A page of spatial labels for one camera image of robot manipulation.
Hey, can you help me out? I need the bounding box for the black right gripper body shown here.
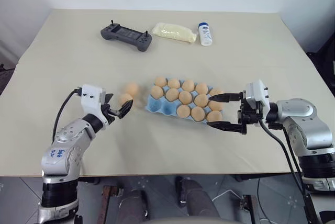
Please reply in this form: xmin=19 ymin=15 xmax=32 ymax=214
xmin=237 ymin=91 xmax=265 ymax=135

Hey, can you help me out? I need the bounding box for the large dark rounded shape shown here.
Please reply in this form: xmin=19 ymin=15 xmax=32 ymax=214
xmin=174 ymin=176 xmax=221 ymax=221

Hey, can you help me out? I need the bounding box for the blue egg carton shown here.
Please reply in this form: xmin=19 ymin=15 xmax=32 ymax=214
xmin=145 ymin=79 xmax=226 ymax=125

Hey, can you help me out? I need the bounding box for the small dark rounded shape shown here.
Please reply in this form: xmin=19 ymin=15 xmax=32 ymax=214
xmin=119 ymin=191 xmax=150 ymax=221

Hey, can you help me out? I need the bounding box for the grey handheld remote controller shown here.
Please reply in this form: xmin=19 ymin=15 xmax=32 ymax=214
xmin=100 ymin=19 xmax=154 ymax=53

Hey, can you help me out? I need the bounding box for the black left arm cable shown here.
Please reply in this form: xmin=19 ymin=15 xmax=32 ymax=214
xmin=51 ymin=87 xmax=84 ymax=142

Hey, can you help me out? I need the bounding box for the cream powder plastic bag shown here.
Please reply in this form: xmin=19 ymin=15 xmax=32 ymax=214
xmin=152 ymin=22 xmax=197 ymax=44

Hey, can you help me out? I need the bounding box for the dark woven object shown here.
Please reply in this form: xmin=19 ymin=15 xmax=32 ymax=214
xmin=0 ymin=63 xmax=13 ymax=95

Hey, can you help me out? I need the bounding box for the white floor cable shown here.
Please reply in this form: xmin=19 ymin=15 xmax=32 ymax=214
xmin=210 ymin=189 xmax=245 ymax=205

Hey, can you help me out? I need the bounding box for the rusty metal bracket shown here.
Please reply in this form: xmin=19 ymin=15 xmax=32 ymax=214
xmin=102 ymin=185 xmax=125 ymax=224
xmin=240 ymin=194 xmax=260 ymax=224

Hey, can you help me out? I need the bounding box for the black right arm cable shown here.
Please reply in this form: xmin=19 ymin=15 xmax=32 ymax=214
xmin=258 ymin=118 xmax=316 ymax=224
xmin=281 ymin=126 xmax=305 ymax=180

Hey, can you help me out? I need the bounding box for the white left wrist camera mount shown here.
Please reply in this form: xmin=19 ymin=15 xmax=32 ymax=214
xmin=80 ymin=84 xmax=109 ymax=131

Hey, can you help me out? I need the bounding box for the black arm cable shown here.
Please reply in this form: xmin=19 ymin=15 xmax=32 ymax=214
xmin=258 ymin=118 xmax=316 ymax=224
xmin=51 ymin=87 xmax=84 ymax=142
xmin=281 ymin=126 xmax=305 ymax=180

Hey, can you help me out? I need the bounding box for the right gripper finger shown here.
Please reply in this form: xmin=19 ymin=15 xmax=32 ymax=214
xmin=208 ymin=92 xmax=244 ymax=103
xmin=206 ymin=120 xmax=242 ymax=133

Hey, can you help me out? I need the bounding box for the thin black floor cable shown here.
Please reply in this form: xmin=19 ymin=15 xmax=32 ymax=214
xmin=255 ymin=178 xmax=273 ymax=221

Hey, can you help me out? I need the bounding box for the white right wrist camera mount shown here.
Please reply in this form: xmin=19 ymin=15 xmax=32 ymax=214
xmin=244 ymin=79 xmax=272 ymax=116

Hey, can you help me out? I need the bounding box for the black equipment beside table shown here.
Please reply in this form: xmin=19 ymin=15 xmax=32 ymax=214
xmin=305 ymin=34 xmax=335 ymax=95

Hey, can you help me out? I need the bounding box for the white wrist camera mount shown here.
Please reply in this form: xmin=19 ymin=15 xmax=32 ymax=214
xmin=80 ymin=84 xmax=109 ymax=131
xmin=244 ymin=79 xmax=272 ymax=116

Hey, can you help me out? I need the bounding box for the white bottle blue cap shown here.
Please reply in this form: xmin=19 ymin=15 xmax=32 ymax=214
xmin=197 ymin=22 xmax=214 ymax=47

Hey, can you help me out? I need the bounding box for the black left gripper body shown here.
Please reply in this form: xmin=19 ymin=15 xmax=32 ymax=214
xmin=100 ymin=103 xmax=119 ymax=127

